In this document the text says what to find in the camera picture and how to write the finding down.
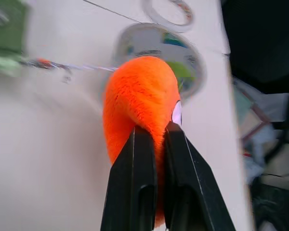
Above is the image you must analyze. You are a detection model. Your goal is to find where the round printed plate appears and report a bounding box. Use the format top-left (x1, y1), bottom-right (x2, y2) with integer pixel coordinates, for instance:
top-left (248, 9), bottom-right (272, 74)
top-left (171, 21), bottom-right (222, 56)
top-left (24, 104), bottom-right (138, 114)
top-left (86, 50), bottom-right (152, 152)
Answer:
top-left (113, 23), bottom-right (207, 103)

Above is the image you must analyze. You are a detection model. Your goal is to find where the orange plush toy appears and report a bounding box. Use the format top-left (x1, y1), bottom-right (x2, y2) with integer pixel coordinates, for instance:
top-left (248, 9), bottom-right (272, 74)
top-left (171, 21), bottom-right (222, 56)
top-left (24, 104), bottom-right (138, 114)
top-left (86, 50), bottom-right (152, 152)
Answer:
top-left (102, 56), bottom-right (183, 229)

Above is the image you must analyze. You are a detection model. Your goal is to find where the white tape ring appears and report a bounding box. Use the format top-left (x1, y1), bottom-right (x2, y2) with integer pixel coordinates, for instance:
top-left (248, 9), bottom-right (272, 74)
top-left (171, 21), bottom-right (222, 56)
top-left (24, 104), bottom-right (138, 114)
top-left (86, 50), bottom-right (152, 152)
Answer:
top-left (142, 0), bottom-right (195, 34)

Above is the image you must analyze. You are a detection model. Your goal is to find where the thin grey cable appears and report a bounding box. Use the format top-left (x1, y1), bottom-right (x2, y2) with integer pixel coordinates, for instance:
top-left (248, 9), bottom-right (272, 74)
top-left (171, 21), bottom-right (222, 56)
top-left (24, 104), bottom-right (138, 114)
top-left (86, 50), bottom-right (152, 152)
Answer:
top-left (83, 0), bottom-right (149, 24)

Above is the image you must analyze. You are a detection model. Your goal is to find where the small orange-tipped tool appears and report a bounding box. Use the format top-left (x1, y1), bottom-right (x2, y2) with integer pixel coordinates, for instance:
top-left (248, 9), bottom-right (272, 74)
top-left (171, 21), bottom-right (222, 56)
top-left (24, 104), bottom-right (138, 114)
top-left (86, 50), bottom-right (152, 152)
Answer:
top-left (19, 57), bottom-right (74, 84)

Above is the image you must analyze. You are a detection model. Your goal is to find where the black office chair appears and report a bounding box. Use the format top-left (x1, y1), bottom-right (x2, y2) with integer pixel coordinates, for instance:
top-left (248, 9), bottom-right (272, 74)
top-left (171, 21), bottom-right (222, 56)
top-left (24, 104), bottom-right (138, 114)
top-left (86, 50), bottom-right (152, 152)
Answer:
top-left (220, 0), bottom-right (289, 159)

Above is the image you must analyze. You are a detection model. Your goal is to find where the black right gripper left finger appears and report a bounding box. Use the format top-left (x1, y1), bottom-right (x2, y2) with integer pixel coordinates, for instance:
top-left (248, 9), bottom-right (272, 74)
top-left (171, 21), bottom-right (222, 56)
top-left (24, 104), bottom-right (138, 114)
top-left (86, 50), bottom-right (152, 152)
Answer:
top-left (100, 126), bottom-right (158, 231)

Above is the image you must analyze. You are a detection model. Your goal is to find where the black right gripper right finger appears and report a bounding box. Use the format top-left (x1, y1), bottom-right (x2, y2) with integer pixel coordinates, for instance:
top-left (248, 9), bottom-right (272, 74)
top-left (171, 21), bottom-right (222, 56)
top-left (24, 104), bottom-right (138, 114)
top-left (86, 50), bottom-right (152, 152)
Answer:
top-left (164, 121), bottom-right (236, 231)

